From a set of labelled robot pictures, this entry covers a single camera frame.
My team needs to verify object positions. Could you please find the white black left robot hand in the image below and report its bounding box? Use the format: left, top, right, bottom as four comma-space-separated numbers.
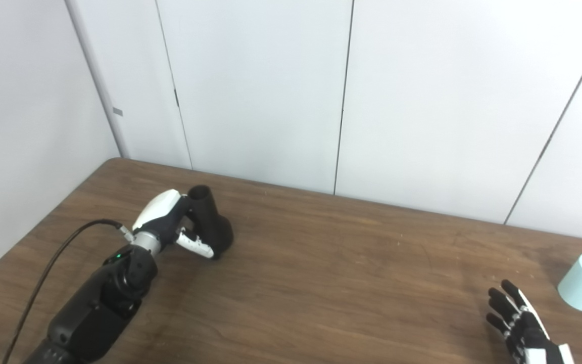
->
132, 190, 216, 259

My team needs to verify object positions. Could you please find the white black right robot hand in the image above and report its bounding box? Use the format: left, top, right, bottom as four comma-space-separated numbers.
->
486, 280, 574, 364

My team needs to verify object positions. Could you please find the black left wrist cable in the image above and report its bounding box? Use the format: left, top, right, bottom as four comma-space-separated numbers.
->
2, 219, 135, 364

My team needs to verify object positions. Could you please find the black funnel-shaped nozzle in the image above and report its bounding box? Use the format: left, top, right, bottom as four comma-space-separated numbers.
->
188, 185, 234, 260

